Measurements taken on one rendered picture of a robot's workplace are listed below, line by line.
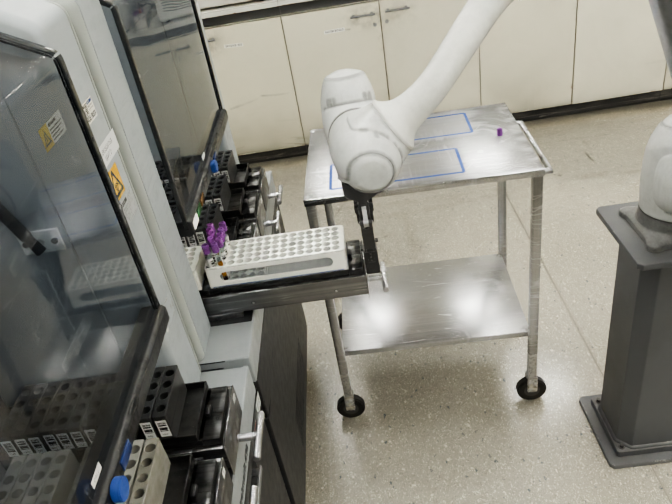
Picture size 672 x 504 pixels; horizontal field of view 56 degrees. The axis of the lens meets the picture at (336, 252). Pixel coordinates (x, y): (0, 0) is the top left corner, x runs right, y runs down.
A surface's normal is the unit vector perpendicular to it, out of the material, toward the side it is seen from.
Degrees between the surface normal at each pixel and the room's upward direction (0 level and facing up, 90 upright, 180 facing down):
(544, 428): 0
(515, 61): 90
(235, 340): 0
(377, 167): 98
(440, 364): 0
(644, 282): 90
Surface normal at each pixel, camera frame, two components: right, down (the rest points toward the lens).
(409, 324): -0.15, -0.82
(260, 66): 0.04, 0.55
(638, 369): -0.68, 0.49
